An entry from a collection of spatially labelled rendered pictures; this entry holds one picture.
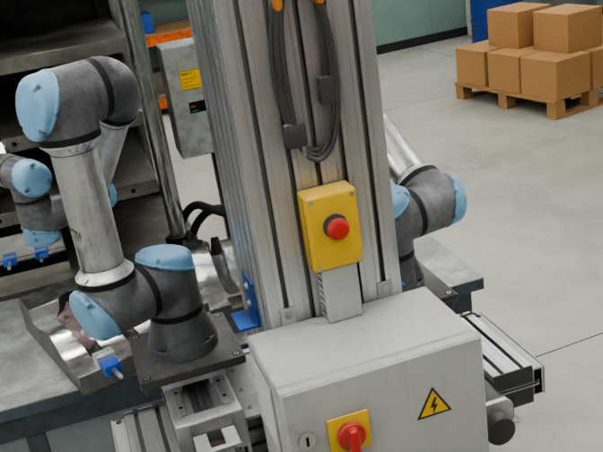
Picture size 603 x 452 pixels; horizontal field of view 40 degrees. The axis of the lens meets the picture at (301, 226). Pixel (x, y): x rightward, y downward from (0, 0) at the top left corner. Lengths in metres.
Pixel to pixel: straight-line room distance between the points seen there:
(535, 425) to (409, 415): 1.88
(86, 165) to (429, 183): 0.77
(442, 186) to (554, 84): 4.80
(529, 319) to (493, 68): 3.63
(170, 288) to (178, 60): 1.41
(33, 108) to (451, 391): 0.86
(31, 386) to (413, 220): 1.13
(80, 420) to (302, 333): 1.10
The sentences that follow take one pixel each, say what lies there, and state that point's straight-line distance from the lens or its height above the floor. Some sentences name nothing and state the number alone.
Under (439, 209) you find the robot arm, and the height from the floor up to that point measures 1.21.
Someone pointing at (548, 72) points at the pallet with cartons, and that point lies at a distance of 6.68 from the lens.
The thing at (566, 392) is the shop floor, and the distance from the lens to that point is 3.39.
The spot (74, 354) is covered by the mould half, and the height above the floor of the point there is 0.86.
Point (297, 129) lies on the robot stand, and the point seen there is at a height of 1.57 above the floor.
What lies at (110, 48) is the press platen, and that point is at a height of 1.51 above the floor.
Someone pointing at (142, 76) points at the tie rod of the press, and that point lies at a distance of 2.84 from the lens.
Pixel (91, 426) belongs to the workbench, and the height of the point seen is 0.65.
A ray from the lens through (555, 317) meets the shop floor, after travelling 3.88.
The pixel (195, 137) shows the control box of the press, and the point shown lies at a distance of 3.04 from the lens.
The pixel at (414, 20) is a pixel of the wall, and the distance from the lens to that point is 10.06.
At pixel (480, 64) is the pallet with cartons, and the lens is 7.25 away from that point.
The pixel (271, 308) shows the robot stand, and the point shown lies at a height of 1.27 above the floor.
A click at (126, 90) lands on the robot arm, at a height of 1.62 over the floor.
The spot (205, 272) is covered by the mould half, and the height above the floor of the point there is 0.90.
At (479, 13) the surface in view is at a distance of 9.34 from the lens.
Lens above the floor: 1.92
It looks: 22 degrees down
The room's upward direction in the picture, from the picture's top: 9 degrees counter-clockwise
